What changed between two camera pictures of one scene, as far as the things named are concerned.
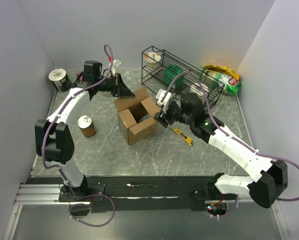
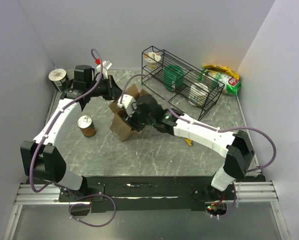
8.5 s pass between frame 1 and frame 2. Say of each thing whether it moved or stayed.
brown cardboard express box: moved
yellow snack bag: stayed
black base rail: stayed
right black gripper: moved
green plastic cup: stayed
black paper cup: stayed
